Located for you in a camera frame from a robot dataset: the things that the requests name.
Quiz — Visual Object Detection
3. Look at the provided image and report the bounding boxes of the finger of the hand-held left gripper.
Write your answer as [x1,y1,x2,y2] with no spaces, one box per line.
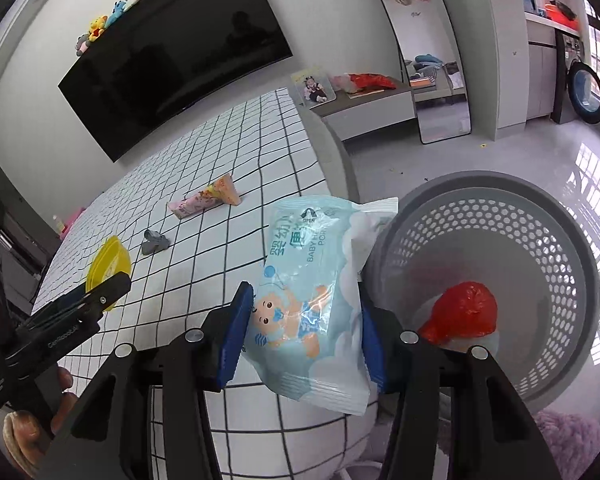
[15,272,132,333]

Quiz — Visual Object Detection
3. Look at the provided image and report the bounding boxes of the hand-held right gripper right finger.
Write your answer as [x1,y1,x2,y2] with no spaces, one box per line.
[361,307,556,480]

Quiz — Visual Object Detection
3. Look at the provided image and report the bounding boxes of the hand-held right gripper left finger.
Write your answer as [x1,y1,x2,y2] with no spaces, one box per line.
[37,281,256,480]

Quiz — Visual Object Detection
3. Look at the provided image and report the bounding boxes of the yellow plastic bowl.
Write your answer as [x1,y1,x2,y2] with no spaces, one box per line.
[87,235,132,312]

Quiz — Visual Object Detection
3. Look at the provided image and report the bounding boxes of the light blue wipes packet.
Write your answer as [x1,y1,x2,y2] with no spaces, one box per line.
[242,196,400,416]

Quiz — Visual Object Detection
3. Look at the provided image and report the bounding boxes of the red plastic bag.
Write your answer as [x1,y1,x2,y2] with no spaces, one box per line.
[417,281,499,346]

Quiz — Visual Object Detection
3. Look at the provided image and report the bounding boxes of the grey perforated plastic basket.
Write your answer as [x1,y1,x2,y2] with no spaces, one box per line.
[360,171,600,406]

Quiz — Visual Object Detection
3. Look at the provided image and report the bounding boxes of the person's left hand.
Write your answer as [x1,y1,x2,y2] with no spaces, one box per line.
[2,366,77,473]

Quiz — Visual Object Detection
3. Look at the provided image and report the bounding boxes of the grey bedside cabinet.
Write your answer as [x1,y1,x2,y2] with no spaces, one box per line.
[0,210,51,316]

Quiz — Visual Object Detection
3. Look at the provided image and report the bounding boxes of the grey crumpled wrapper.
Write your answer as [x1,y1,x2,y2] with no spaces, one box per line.
[141,229,170,256]

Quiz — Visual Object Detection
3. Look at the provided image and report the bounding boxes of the pink orange snack packet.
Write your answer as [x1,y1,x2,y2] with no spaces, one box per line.
[167,173,242,219]

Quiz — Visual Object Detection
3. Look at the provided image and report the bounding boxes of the bed with checked sheet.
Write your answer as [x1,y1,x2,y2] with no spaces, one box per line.
[30,87,376,480]

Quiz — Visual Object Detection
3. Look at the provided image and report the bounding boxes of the purple fluffy rug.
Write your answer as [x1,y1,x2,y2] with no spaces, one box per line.
[532,407,600,480]

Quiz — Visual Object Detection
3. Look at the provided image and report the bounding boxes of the grey low console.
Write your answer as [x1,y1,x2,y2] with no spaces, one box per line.
[307,82,415,142]

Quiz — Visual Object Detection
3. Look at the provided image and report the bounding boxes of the black flat television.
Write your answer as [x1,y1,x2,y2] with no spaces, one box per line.
[57,0,293,163]

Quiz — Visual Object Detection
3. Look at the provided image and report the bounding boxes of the red packet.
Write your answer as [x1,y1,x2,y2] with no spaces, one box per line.
[347,73,397,92]

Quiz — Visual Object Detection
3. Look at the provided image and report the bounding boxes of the row of plush toys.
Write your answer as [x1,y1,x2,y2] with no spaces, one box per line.
[75,0,187,57]

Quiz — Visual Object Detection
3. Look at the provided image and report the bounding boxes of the grey counter cabinet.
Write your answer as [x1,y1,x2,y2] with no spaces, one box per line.
[525,10,581,121]

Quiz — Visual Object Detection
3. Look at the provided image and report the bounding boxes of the white tall wardrobe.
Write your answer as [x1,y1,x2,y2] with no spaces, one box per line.
[425,0,531,141]

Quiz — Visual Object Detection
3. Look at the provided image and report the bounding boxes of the grey washing machine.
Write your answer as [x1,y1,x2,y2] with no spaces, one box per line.
[551,30,600,126]

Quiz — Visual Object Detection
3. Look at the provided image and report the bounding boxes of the tall standing mirror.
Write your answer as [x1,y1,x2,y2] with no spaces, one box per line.
[362,0,472,146]

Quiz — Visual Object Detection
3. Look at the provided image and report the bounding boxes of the orange plastic basin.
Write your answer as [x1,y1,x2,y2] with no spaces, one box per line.
[544,2,579,23]

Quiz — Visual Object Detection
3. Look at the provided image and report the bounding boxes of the large clear photo frame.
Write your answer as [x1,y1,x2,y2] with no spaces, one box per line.
[290,67,337,107]

